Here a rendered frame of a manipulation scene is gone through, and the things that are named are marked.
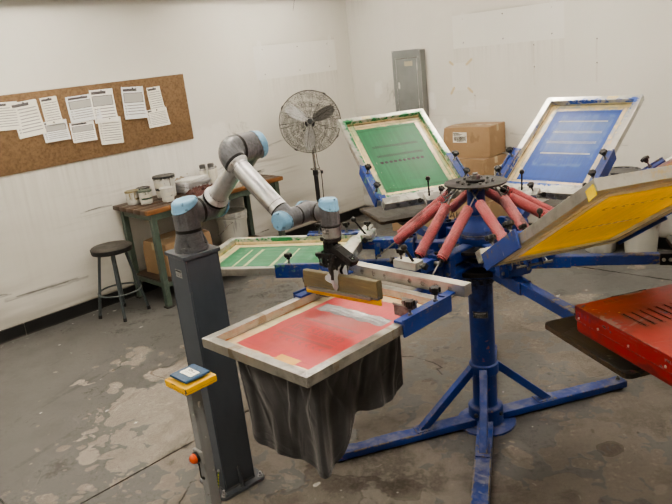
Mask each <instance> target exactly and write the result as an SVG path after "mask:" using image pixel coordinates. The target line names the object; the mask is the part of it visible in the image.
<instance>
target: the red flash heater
mask: <svg viewBox="0 0 672 504"><path fill-rule="evenodd" d="M575 319H576V320H577V331H579V332H580V333H582V334H584V335H585V336H587V337H589V338H590V339H592V340H594V341H595V342H597V343H599V344H601V345H602V346H604V347H606V348H607V349H609V350H611V351H612V352H614V353H616V354H618V355H619V356H621V357H623V358H624V359H626V360H628V361H629V362H631V363H633V364H634V365H636V366H638V367H640V368H641V369H643V370H645V371H646V372H648V373H650V374H651V375H653V376H655V377H656V378H658V379H660V380H662V381H663V382H665V383H667V384H668V385H670V386H672V284H669V285H665V286H660V287H656V288H651V289H647V290H642V291H637V292H633V293H628V294H624V295H619V296H615V297H610V298H606V299H601V300H597V301H592V302H588V303H583V304H579V305H575Z"/></svg>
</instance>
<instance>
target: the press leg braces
mask: <svg viewBox="0 0 672 504"><path fill-rule="evenodd" d="M498 366H499V371H500V372H502V373H504V374H505V375H507V376H508V377H510V378H511V379H513V380H514V381H516V382H517V383H519V384H520V385H522V386H523V387H525V388H526V389H528V390H529V391H531V392H532V393H534V394H535V396H532V398H534V399H535V400H536V401H537V402H538V403H541V402H544V401H548V400H552V399H556V398H557V397H555V396H554V395H553V394H552V393H550V392H547V393H546V392H545V391H543V390H542V389H540V388H539V387H537V386H536V385H534V384H533V383H531V382H530V381H528V380H527V379H525V378H524V377H522V376H521V375H519V374H518V373H516V372H515V371H513V370H512V369H510V368H509V367H507V366H506V365H504V364H503V363H501V362H500V361H498ZM472 377H473V368H472V367H471V366H469V365H468V366H467V367H466V369H465V370H464V371H463V372H462V373H461V375H460V376H459V377H458V378H457V380H456V381H455V382H454V383H453V384H452V386H451V387H450V388H449V389H448V390H447V392H446V393H445V394H444V395H443V396H442V398H441V399H440V400H439V401H438V402H437V404H436V405H435V406H434V407H433V409H432V410H431V411H430V412H429V413H428V415H427V416H426V417H425V418H424V419H423V421H422V422H421V423H420V424H419V425H416V426H413V428H414V430H415V431H416V432H417V434H420V433H424V432H427V431H431V430H435V429H437V427H436V426H435V425H434V423H435V421H436V420H437V419H438V418H439V417H440V415H441V414H442V413H443V412H444V410H445V409H446V408H447V407H448V406H449V404H450V403H451V402H452V401H453V400H454V398H455V397H456V396H457V395H458V394H459V392H460V391H461V390H462V389H463V388H464V386H465V385H466V384H467V383H468V381H469V380H470V379H471V378H472ZM490 455H491V444H488V375H487V370H479V443H476V455H475V457H486V458H490Z"/></svg>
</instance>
